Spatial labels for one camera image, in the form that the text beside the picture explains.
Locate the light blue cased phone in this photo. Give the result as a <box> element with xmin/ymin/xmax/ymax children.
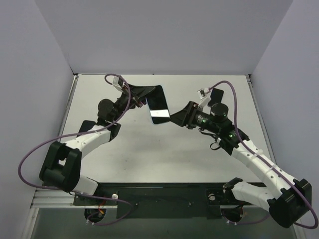
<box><xmin>146</xmin><ymin>85</ymin><xmax>170</xmax><ymax>124</ymax></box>

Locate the blue phone black screen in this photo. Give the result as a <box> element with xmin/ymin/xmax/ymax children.
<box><xmin>207</xmin><ymin>88</ymin><xmax>224</xmax><ymax>107</ymax></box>

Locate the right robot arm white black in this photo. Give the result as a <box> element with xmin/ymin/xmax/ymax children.
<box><xmin>171</xmin><ymin>102</ymin><xmax>312</xmax><ymax>228</ymax></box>

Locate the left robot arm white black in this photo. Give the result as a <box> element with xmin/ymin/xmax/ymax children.
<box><xmin>39</xmin><ymin>85</ymin><xmax>156</xmax><ymax>205</ymax></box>

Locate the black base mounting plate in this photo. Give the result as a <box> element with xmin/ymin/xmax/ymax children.
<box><xmin>72</xmin><ymin>182</ymin><xmax>257</xmax><ymax>220</ymax></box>

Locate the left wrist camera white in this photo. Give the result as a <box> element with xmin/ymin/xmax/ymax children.
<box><xmin>112</xmin><ymin>76</ymin><xmax>125</xmax><ymax>92</ymax></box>

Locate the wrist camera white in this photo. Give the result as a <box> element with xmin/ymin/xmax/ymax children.
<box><xmin>197</xmin><ymin>88</ymin><xmax>210</xmax><ymax>110</ymax></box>
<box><xmin>112</xmin><ymin>76</ymin><xmax>125</xmax><ymax>92</ymax></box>

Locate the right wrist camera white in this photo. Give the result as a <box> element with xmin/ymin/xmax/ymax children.
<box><xmin>197</xmin><ymin>88</ymin><xmax>210</xmax><ymax>110</ymax></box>

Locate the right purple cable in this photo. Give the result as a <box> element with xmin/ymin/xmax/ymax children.
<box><xmin>206</xmin><ymin>81</ymin><xmax>319</xmax><ymax>229</ymax></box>

